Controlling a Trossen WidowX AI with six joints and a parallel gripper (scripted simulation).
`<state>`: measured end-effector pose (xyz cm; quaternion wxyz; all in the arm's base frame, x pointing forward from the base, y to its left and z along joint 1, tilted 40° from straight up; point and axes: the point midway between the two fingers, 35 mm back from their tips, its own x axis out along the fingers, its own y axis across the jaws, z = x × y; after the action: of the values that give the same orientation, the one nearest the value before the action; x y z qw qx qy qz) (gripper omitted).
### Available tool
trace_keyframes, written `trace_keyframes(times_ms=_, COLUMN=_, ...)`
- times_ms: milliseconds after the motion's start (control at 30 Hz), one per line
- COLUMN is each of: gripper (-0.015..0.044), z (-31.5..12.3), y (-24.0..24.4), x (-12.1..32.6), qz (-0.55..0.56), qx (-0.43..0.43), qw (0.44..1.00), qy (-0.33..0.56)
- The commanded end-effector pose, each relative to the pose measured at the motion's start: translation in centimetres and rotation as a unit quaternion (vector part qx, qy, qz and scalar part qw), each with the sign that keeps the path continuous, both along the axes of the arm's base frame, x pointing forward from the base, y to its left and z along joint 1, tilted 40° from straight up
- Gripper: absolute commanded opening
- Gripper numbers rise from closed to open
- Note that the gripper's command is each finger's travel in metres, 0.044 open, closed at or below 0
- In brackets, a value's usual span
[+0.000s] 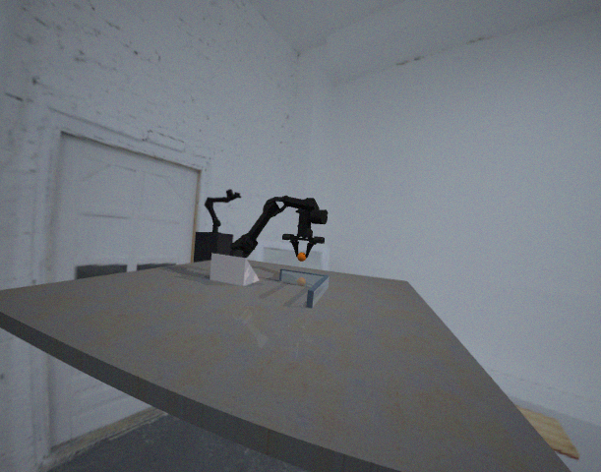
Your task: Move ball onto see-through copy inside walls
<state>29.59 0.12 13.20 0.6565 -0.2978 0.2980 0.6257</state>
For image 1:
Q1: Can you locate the clear l-shaped wall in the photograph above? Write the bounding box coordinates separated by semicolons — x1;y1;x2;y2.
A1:
280;270;329;307

